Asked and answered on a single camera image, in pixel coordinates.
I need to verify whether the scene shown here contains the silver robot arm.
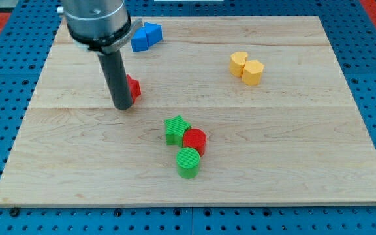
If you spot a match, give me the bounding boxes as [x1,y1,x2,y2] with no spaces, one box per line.
[57,0,144,55]

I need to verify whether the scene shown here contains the green star block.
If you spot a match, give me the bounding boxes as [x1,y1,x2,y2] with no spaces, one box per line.
[164,115,191,148]

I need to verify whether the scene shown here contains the red circle block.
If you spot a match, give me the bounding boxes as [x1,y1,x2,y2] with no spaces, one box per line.
[183,128,207,157]

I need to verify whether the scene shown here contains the green circle block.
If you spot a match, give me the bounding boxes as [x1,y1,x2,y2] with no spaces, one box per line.
[176,147,200,179]

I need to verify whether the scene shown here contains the red star block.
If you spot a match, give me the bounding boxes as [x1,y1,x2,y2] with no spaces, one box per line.
[126,74,142,103]

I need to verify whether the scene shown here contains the wooden board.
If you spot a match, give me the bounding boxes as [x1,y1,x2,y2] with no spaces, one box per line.
[0,16,376,208]

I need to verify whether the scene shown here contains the yellow crescent block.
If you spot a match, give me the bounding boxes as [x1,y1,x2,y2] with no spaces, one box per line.
[229,51,249,78]

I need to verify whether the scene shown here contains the yellow hexagon block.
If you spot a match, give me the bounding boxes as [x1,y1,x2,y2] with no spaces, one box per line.
[241,60,264,86]

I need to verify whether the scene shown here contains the blue cube block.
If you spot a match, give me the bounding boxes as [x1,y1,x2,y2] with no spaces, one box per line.
[131,28,148,52]

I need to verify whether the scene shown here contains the blue pentagon block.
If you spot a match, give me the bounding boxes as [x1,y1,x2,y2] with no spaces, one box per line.
[144,22,163,47]

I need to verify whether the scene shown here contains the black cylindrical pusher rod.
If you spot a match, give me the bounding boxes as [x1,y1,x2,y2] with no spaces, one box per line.
[98,51,133,110]

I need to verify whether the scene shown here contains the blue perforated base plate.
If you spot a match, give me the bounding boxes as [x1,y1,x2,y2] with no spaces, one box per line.
[0,0,376,234]

